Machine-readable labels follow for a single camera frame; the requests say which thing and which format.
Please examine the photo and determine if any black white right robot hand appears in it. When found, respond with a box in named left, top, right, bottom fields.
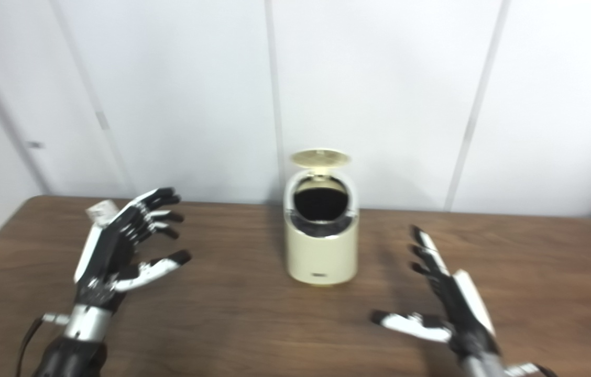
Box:
left=370, top=226, right=500, bottom=362

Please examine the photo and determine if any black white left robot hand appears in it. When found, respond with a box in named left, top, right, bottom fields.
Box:
left=74, top=187, right=192, bottom=315

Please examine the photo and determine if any white green milk carton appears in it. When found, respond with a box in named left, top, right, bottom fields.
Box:
left=86, top=201, right=121, bottom=227

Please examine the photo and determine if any cream-colored round bin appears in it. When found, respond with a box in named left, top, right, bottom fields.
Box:
left=283, top=149, right=360, bottom=287

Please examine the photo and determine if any cream round bin lid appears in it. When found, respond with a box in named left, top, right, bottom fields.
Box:
left=290, top=149, right=352, bottom=174

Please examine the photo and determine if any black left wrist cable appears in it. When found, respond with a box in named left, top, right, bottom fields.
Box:
left=15, top=313, right=71, bottom=377

